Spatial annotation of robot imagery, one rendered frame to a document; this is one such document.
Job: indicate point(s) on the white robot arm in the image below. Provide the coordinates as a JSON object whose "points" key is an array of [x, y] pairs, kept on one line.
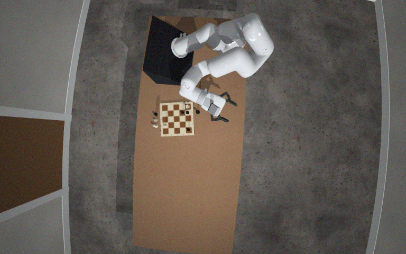
{"points": [[223, 39]]}

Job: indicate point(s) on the brown and cream chessboard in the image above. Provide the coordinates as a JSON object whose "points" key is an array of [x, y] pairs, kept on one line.
{"points": [[177, 123]]}

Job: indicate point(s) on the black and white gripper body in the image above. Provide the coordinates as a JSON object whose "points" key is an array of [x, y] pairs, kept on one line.
{"points": [[213, 98]]}

